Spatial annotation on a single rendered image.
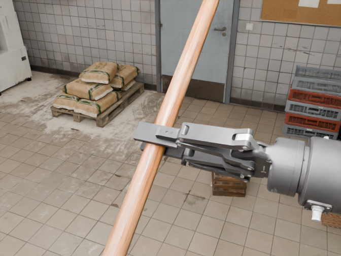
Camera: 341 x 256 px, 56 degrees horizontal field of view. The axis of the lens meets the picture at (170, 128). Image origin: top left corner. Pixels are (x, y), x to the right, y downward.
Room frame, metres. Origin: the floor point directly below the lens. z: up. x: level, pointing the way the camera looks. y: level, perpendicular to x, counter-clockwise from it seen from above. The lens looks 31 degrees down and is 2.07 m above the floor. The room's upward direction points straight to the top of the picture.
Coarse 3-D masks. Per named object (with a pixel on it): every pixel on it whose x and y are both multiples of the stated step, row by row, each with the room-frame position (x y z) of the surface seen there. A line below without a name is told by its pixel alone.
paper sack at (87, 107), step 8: (104, 96) 3.82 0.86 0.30; (112, 96) 3.86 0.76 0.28; (120, 96) 4.03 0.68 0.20; (80, 104) 3.65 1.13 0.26; (88, 104) 3.62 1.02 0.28; (96, 104) 3.61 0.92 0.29; (104, 104) 3.68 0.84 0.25; (112, 104) 3.85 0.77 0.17; (80, 112) 3.59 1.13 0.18; (88, 112) 3.56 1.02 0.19; (96, 112) 3.53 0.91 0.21
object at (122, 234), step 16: (208, 0) 0.64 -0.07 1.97; (208, 16) 0.61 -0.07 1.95; (192, 32) 0.58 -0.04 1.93; (192, 48) 0.55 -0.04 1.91; (192, 64) 0.52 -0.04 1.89; (176, 80) 0.49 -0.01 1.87; (176, 96) 0.47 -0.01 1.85; (160, 112) 0.45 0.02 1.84; (176, 112) 0.45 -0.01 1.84; (144, 160) 0.38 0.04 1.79; (160, 160) 0.39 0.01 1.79; (144, 176) 0.36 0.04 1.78; (128, 192) 0.34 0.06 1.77; (144, 192) 0.34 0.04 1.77; (128, 208) 0.32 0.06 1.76; (128, 224) 0.30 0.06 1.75; (112, 240) 0.29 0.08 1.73; (128, 240) 0.29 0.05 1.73
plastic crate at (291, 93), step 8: (320, 88) 3.59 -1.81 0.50; (288, 96) 3.38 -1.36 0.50; (304, 96) 3.31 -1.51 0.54; (312, 96) 3.46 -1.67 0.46; (320, 96) 3.23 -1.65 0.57; (328, 96) 3.20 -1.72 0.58; (336, 96) 3.17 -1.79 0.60; (312, 104) 3.27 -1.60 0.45; (320, 104) 3.23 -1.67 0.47; (328, 104) 3.19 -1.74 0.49; (336, 104) 3.16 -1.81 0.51
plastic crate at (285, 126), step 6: (300, 120) 3.64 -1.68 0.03; (288, 126) 3.33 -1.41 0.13; (294, 126) 3.30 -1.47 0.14; (300, 126) 3.29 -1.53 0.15; (330, 126) 3.52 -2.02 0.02; (288, 132) 3.39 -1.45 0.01; (294, 132) 3.38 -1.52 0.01; (300, 132) 3.28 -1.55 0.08; (306, 132) 3.38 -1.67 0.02; (312, 132) 3.38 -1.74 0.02; (318, 132) 3.21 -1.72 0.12; (324, 132) 3.19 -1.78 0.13; (330, 132) 3.17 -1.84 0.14; (306, 138) 3.25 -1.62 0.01; (330, 138) 3.24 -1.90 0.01; (336, 138) 3.15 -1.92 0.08
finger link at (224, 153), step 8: (184, 144) 0.37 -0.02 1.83; (192, 144) 0.37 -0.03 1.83; (200, 144) 0.37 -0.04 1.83; (208, 152) 0.37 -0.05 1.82; (216, 152) 0.36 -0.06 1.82; (224, 152) 0.36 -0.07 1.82; (224, 160) 0.36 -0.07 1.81; (232, 160) 0.35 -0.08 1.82; (240, 160) 0.35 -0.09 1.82; (248, 168) 0.34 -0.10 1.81
